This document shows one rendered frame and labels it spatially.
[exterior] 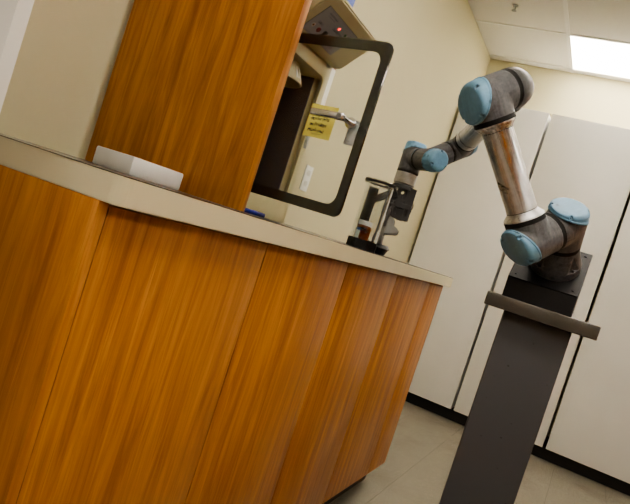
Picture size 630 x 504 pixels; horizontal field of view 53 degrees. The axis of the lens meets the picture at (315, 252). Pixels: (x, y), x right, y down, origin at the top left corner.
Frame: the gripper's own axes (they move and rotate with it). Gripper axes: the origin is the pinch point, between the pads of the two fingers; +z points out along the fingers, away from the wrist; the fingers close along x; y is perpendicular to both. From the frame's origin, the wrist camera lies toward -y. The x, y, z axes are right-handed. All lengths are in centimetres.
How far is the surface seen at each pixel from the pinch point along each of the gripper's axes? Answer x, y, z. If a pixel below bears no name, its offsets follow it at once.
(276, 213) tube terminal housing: -46, -26, 3
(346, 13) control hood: -64, -20, -50
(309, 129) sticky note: -78, -17, -17
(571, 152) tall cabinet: 219, 86, -97
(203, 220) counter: -127, -17, 8
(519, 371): -24, 53, 25
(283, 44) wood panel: -81, -28, -34
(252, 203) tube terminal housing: -59, -30, 3
